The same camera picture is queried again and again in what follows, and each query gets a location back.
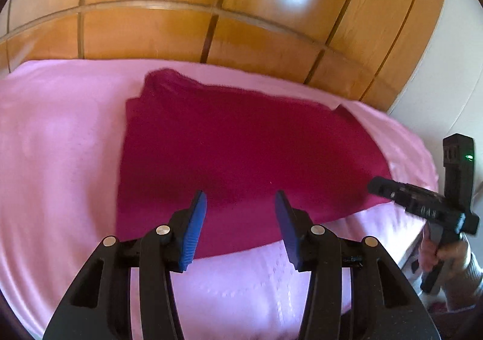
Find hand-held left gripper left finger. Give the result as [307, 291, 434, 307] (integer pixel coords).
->
[42, 190, 208, 340]

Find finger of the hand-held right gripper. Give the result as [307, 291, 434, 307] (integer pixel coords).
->
[368, 176, 412, 209]

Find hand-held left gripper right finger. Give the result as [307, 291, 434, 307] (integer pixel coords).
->
[274, 190, 442, 340]

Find magenta embroidered sweater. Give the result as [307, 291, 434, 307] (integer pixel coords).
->
[115, 68, 393, 259]

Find person's right hand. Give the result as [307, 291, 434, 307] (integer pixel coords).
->
[418, 229, 473, 273]

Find pink knitted blanket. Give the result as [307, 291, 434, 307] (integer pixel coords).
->
[0, 59, 440, 340]

